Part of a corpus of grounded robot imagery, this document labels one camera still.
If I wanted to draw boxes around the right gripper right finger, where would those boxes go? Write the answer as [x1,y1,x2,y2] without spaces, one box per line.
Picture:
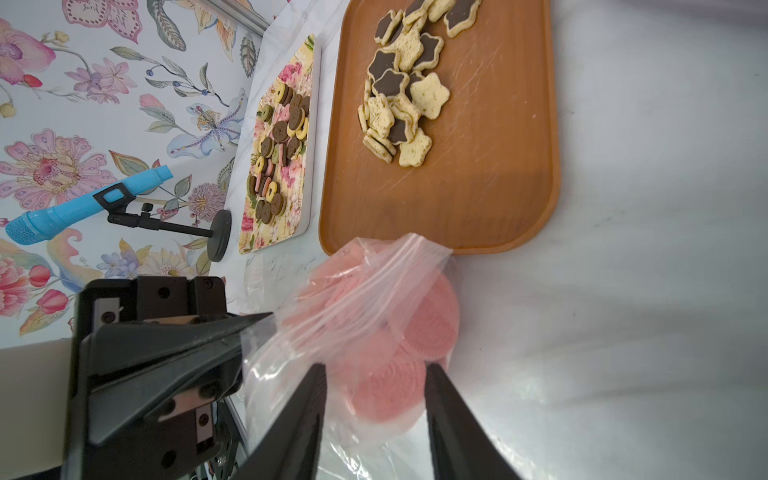
[424,363,521,480]

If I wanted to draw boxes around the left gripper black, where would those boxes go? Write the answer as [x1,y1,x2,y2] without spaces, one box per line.
[62,277,268,479]

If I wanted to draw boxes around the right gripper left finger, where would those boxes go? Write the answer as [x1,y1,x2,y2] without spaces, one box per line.
[234,364,327,480]

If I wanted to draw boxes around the ziploc bag pink cookies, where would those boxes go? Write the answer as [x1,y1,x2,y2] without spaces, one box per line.
[241,234,460,449]

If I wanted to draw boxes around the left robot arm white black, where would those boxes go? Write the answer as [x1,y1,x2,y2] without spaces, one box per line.
[1,277,260,479]

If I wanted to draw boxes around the poured round cookies pile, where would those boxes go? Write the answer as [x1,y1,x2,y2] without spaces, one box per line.
[241,79,311,232]

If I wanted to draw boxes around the poured star cookies pile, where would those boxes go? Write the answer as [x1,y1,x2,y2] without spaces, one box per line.
[357,1,482,168]

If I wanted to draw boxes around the black microphone stand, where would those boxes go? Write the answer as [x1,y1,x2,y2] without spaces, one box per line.
[94,182,232,263]

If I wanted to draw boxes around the blue microphone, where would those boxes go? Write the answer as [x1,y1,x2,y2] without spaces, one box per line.
[5,166,173,245]

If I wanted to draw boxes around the floral yellow tray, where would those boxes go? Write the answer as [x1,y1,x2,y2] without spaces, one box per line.
[238,34,320,255]

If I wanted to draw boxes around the brown wooden tray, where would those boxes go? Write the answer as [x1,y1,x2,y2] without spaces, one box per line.
[318,1,560,255]

